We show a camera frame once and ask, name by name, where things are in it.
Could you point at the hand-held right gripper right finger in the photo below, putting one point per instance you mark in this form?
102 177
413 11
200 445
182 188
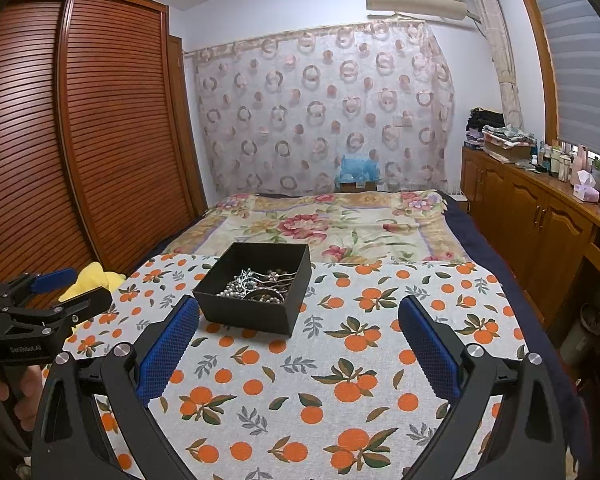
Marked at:
430 355

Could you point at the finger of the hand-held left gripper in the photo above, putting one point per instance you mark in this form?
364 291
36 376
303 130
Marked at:
55 281
87 302

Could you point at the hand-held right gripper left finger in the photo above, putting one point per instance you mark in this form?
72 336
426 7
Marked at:
172 345

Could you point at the black jewelry box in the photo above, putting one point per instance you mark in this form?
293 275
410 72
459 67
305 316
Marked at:
250 317

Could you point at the silver hairpin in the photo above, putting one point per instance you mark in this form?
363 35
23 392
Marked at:
260 276

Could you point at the person's left hand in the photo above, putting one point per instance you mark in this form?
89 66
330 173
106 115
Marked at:
31 395

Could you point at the yellow plush toy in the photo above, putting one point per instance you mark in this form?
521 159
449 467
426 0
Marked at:
97 280

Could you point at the navy bed sheet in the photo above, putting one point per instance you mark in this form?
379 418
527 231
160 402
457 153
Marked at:
530 320

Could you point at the orange fruit print tablecloth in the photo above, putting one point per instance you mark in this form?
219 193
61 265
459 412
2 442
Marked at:
280 385

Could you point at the grey waste bin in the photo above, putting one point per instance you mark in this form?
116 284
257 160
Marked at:
585 335

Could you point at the wooden louvred wardrobe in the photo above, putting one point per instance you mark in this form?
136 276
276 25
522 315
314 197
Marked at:
120 135

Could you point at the long wooden cabinet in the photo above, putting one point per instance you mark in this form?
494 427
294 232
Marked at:
525 210

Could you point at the floral blanket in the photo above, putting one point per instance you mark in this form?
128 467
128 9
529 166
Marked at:
305 230

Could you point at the small cardboard box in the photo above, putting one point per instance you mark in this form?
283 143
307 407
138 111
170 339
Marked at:
359 186

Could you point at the pink tissue box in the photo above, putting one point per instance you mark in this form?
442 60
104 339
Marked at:
585 190

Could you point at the pile of folded clothes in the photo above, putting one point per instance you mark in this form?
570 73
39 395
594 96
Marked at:
505 140

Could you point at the row of cosmetic bottles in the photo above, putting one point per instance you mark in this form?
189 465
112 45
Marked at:
560 162

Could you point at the small green plant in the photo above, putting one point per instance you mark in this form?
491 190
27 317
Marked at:
598 165

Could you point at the cream patterned curtain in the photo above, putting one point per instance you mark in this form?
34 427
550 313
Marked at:
500 60

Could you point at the grey window blind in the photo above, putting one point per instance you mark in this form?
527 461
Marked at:
580 60

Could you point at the wooden window frame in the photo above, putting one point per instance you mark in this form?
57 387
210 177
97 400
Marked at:
542 60

